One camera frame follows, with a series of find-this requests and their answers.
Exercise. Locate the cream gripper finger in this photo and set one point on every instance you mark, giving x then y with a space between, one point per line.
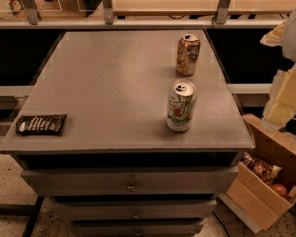
274 37
281 106

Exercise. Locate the white green 7up can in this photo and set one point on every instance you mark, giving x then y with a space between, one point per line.
180 106

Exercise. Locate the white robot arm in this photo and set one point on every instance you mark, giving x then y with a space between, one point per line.
289 38

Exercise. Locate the gold brown soda can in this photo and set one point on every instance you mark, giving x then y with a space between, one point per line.
187 54

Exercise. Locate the dark chocolate rxbar wrapper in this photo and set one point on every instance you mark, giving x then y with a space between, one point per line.
50 124

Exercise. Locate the snack bag in box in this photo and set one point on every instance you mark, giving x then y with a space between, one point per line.
265 170

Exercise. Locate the red apple in box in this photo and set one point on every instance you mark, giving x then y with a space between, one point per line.
280 189

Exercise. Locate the cardboard box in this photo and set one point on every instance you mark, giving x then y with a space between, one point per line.
260 205

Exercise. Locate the grey drawer cabinet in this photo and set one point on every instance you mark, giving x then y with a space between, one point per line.
117 170

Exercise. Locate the metal railing frame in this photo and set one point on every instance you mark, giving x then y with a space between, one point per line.
100 14

